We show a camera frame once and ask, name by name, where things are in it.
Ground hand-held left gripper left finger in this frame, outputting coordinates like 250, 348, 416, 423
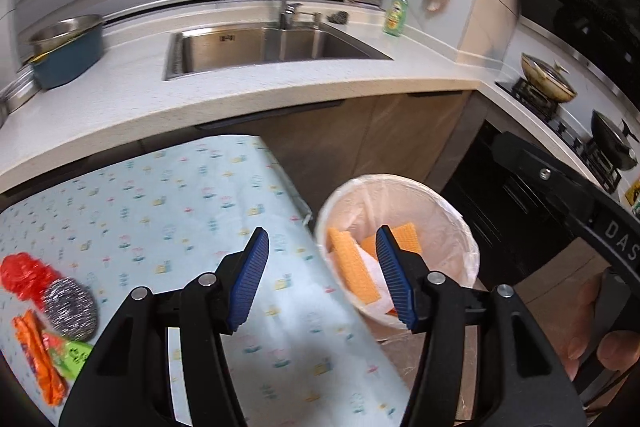
59, 227, 271, 427

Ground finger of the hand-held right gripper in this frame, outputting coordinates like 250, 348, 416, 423
492, 132, 598, 230

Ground stainless steel sink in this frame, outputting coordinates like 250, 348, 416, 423
162, 24, 393, 82

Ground wooden cabinet doors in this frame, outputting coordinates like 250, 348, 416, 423
260, 92, 473, 218

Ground green dish soap bottle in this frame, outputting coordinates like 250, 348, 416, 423
382, 0, 410, 38

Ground steel basin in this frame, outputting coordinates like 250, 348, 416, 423
26, 14, 105, 58

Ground bin with pink liner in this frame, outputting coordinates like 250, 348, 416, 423
315, 174, 481, 333

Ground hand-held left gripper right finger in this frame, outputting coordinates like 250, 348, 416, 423
375, 224, 586, 427

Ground steel wool scourer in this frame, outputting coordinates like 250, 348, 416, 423
41, 277, 98, 340

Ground floral tablecloth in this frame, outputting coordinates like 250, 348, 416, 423
0, 134, 413, 427

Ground small green box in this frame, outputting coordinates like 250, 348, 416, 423
42, 329, 96, 382

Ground person's right hand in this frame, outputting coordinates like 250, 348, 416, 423
564, 274, 640, 380

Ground flat steel pan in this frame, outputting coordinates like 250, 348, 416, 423
0, 64, 38, 118

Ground black oven front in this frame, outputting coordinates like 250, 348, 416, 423
442, 119, 601, 280

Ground blue plastic basin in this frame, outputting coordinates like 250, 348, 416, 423
30, 24, 106, 90

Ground orange snack wrapper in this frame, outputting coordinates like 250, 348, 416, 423
12, 309, 68, 408

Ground gas stove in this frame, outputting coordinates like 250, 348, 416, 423
495, 77, 626, 192

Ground pan with glass lid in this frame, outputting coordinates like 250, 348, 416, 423
520, 52, 578, 102

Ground black wok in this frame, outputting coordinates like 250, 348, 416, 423
590, 109, 639, 171

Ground orange foam net sleeve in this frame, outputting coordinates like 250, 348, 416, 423
327, 228, 382, 306
360, 222, 422, 259

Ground red mesh scrubber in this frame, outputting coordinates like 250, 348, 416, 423
0, 252, 61, 308

